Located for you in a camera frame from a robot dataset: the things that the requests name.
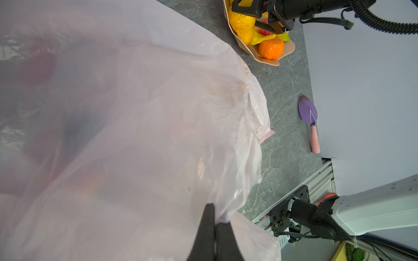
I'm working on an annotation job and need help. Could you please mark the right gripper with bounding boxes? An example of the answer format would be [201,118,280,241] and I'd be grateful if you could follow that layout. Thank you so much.
[231,0,351,34]

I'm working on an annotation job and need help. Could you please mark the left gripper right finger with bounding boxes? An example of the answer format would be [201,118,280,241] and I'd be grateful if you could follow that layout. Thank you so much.
[215,223,244,261]

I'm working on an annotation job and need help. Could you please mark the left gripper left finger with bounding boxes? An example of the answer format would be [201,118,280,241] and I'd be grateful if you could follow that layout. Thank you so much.
[187,203,216,261]

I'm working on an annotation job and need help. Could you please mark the yellow lemon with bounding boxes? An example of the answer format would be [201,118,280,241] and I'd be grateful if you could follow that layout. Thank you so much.
[228,0,256,46]

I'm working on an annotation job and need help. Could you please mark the pink plastic bag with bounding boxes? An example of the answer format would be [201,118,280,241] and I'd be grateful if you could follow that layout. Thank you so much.
[1,1,281,261]

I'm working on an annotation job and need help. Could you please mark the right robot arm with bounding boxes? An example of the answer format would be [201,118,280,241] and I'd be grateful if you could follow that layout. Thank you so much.
[231,1,418,241]

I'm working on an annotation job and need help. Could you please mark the yellow green banana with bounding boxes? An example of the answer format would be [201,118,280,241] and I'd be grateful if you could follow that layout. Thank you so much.
[250,28,276,46]

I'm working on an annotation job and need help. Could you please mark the orange tangerine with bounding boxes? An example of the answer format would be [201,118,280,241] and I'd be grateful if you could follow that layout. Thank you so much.
[259,37,284,60]

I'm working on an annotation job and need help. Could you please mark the beige scalloped fruit bowl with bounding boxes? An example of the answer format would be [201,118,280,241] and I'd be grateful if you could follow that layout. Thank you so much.
[223,0,296,66]

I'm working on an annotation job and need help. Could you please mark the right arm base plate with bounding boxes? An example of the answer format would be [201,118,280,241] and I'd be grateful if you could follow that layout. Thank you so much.
[269,185,313,243]

